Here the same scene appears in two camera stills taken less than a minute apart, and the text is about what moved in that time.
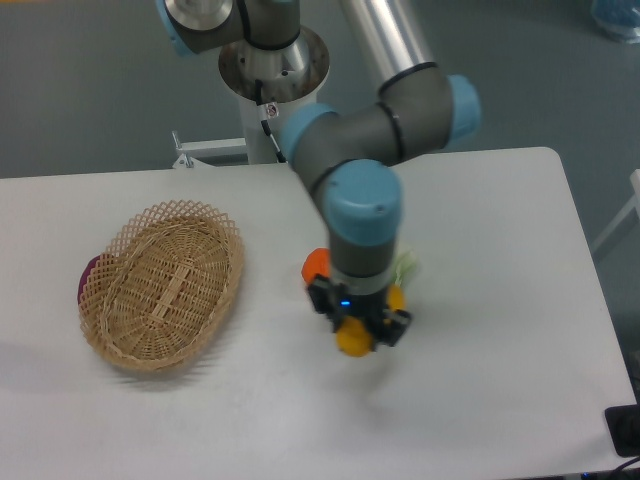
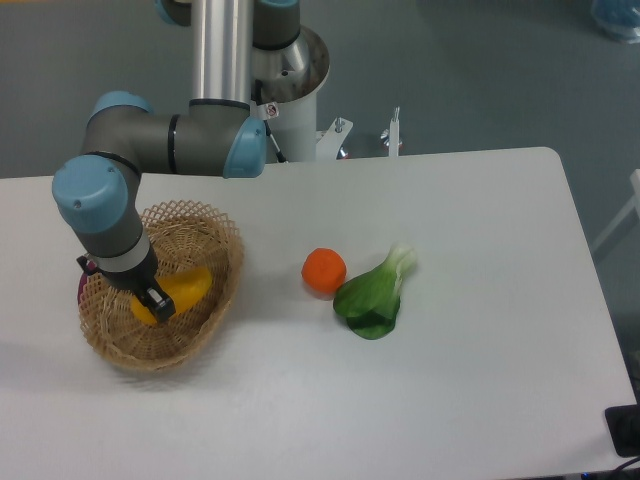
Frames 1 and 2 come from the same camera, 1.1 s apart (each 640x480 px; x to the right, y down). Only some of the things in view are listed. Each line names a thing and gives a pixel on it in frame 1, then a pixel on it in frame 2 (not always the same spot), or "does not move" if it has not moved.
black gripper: [371, 308] → [139, 278]
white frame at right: [634, 203] does not move
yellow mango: [354, 336] → [184, 288]
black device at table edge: [623, 423] does not move
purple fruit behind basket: [85, 275] does not move
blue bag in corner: [621, 18] does not move
